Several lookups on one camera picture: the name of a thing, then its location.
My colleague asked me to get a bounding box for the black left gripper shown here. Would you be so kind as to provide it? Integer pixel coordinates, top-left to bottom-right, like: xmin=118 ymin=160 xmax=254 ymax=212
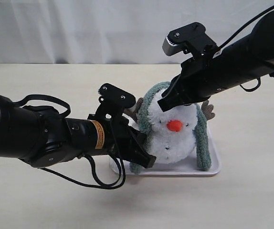
xmin=86 ymin=114 xmax=157 ymax=168

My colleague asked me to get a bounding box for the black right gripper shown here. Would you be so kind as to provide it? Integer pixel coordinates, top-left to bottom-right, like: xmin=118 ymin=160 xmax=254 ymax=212
xmin=158 ymin=56 xmax=221 ymax=112

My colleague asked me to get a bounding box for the white plush snowman toy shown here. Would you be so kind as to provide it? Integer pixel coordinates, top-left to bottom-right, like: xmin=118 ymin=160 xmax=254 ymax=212
xmin=127 ymin=92 xmax=216 ymax=164

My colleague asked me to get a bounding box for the green fleece scarf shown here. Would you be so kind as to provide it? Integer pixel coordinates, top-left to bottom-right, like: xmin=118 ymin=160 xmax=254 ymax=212
xmin=129 ymin=81 xmax=213 ymax=174

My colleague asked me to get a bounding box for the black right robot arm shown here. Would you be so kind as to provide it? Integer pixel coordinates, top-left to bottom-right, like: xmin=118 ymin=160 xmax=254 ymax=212
xmin=158 ymin=10 xmax=274 ymax=111

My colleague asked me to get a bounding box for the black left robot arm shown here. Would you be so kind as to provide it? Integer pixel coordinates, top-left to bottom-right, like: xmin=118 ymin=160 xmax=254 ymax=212
xmin=0 ymin=94 xmax=156 ymax=168

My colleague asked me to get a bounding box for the white plastic tray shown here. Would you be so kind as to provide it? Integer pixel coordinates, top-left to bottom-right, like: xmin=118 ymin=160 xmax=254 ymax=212
xmin=108 ymin=119 xmax=222 ymax=178

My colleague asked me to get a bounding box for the white backdrop curtain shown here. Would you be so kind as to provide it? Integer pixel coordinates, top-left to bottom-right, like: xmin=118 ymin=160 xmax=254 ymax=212
xmin=0 ymin=0 xmax=274 ymax=64

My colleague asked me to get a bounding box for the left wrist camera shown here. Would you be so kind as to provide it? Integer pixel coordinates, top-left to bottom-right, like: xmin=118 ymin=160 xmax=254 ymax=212
xmin=96 ymin=83 xmax=136 ymax=116

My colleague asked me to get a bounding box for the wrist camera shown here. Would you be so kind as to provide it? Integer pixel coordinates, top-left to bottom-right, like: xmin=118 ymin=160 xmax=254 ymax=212
xmin=96 ymin=83 xmax=136 ymax=116
xmin=162 ymin=22 xmax=218 ymax=58

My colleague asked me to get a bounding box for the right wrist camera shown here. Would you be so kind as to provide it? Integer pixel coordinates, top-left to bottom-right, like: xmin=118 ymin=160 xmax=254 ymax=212
xmin=162 ymin=22 xmax=218 ymax=58

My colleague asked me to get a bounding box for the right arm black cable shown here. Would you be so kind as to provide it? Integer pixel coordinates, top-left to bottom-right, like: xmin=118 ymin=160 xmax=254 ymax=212
xmin=213 ymin=0 xmax=274 ymax=93

